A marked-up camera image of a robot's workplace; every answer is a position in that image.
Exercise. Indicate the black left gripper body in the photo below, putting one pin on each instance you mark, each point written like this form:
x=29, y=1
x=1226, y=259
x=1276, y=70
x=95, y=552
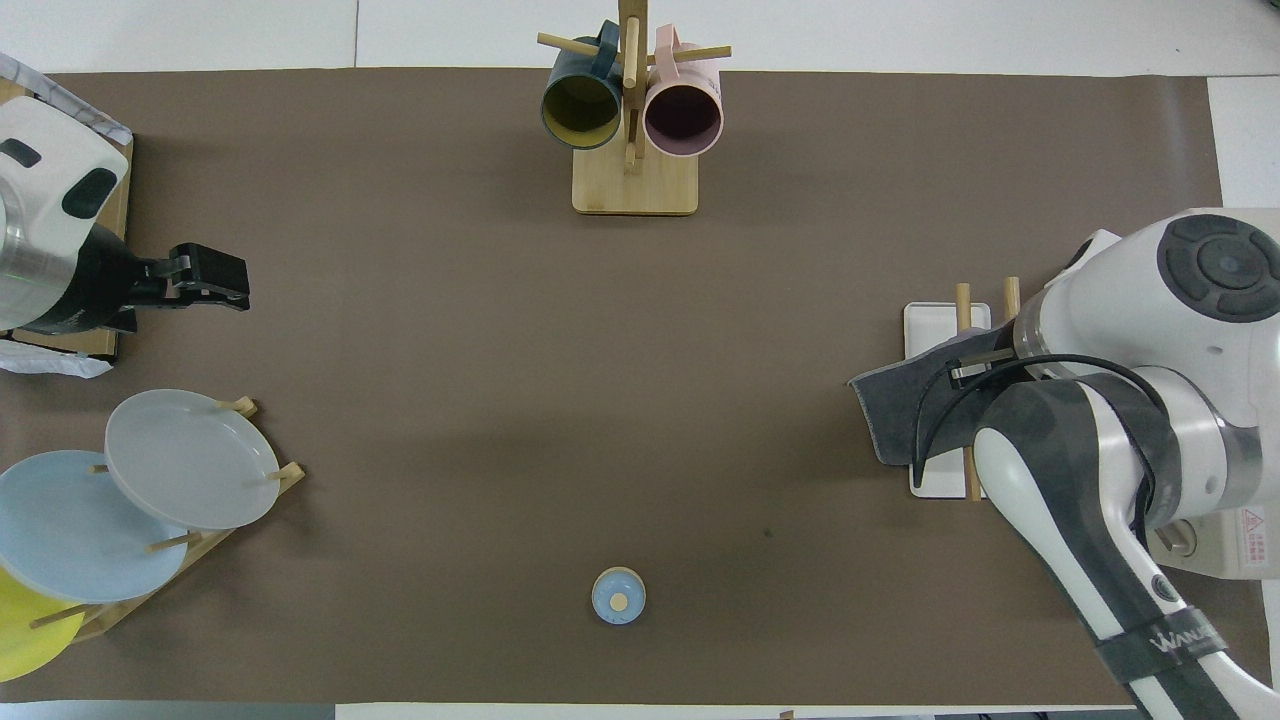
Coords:
x=95, y=285

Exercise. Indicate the purple and grey towel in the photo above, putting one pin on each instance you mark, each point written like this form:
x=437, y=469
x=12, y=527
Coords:
x=890, y=410

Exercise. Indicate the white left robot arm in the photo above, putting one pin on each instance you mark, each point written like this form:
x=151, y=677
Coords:
x=45, y=170

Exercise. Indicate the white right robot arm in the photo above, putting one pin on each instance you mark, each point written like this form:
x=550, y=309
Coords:
x=1120, y=330

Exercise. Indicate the wooden plate rack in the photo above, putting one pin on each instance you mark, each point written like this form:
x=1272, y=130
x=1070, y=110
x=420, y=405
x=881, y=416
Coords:
x=215, y=545

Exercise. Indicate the white towel rack wooden rods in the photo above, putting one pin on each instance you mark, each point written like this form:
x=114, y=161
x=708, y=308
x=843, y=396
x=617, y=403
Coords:
x=930, y=325

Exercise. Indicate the grey plate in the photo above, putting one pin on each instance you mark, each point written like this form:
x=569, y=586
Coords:
x=190, y=460

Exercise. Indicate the marble pattern sheet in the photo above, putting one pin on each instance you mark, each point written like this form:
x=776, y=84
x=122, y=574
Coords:
x=60, y=92

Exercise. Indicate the light blue plate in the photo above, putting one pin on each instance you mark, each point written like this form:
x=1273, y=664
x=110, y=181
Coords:
x=70, y=530

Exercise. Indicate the yellow plate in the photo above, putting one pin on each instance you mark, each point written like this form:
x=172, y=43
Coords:
x=25, y=630

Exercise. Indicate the dark teal mug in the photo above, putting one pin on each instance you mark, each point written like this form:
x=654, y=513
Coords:
x=582, y=105

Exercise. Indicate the wooden mug tree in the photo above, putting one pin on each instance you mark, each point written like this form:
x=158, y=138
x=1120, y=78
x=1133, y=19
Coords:
x=635, y=185

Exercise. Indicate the brown table mat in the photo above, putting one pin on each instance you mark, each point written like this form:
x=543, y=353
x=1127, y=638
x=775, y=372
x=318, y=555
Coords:
x=640, y=400

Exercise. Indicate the pink mug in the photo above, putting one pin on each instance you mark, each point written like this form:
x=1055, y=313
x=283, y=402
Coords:
x=683, y=115

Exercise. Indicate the blue round bell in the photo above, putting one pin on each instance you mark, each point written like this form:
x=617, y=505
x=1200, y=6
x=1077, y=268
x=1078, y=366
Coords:
x=619, y=596

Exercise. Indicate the cream toaster oven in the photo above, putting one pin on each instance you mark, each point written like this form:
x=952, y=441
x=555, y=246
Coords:
x=1255, y=545

